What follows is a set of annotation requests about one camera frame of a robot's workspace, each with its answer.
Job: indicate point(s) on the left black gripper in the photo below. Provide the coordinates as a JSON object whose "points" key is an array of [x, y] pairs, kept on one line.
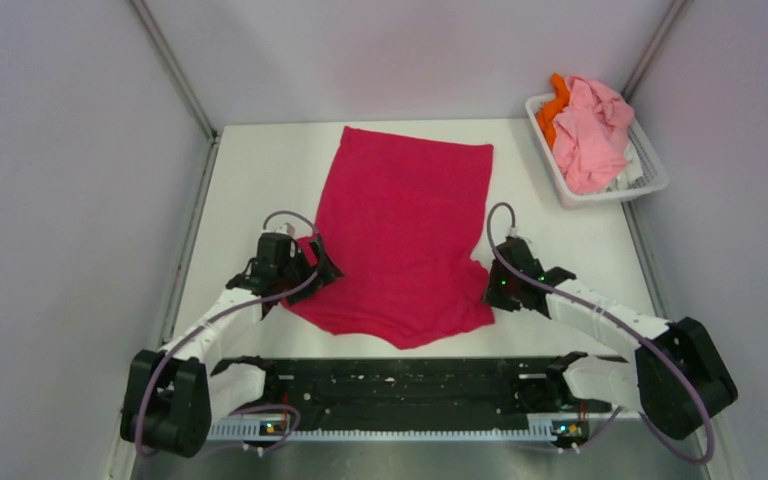
{"points": [[328, 274]]}

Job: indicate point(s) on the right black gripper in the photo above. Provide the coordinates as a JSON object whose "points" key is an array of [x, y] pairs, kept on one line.
{"points": [[492, 296]]}

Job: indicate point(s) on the magenta t-shirt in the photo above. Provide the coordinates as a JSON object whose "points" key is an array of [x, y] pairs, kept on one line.
{"points": [[401, 217]]}

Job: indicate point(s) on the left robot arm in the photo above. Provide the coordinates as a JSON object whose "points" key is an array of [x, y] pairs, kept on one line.
{"points": [[176, 393]]}

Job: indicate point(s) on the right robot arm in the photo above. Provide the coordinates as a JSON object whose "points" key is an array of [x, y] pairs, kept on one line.
{"points": [[669, 372]]}

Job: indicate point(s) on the light pink t-shirt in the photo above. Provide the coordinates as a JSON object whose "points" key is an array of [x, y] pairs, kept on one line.
{"points": [[591, 136]]}

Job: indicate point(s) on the orange t-shirt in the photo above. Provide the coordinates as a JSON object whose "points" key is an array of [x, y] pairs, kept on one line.
{"points": [[546, 115]]}

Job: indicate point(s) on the white plastic basket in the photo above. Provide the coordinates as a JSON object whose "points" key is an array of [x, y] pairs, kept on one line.
{"points": [[654, 176]]}

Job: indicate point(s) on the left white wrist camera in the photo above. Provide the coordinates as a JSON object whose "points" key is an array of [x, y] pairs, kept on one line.
{"points": [[286, 229]]}

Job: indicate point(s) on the grey slotted cable duct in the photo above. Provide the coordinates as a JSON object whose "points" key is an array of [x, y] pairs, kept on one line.
{"points": [[251, 429]]}

